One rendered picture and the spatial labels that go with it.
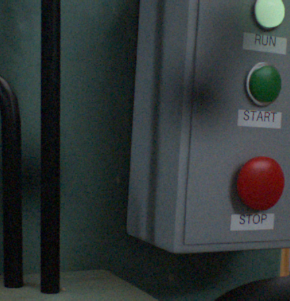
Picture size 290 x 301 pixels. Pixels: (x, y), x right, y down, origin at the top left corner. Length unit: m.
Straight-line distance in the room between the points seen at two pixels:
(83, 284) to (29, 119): 0.10
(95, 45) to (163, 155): 0.08
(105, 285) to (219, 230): 0.07
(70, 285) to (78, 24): 0.15
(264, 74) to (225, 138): 0.04
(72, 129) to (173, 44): 0.08
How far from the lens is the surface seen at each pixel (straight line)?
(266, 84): 0.36
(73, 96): 0.37
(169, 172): 0.35
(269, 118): 0.37
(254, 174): 0.35
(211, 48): 0.35
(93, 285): 0.36
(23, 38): 0.37
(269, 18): 0.36
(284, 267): 2.40
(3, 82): 0.34
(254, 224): 0.37
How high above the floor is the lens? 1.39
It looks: 3 degrees down
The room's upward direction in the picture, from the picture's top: 3 degrees clockwise
